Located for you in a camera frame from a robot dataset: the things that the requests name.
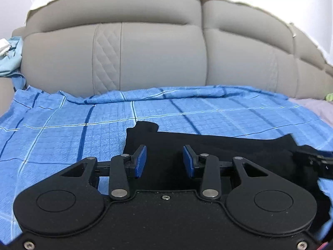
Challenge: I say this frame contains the black pants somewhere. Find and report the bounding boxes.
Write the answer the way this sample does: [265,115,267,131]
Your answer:
[124,121,332,249]

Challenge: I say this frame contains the lavender blanket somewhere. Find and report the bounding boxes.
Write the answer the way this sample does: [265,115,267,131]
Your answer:
[289,98,333,126]

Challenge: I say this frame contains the blue plaid bed sheet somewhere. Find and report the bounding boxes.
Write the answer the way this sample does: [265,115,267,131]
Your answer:
[1,85,332,243]

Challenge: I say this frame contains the light blue folded cloth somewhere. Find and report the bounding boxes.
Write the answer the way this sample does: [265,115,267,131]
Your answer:
[0,36,26,90]

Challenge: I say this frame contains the beige padded headboard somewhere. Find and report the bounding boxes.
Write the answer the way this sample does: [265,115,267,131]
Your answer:
[14,0,332,99]

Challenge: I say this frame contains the white cloth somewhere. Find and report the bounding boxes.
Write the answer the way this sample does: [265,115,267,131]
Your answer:
[0,38,11,56]

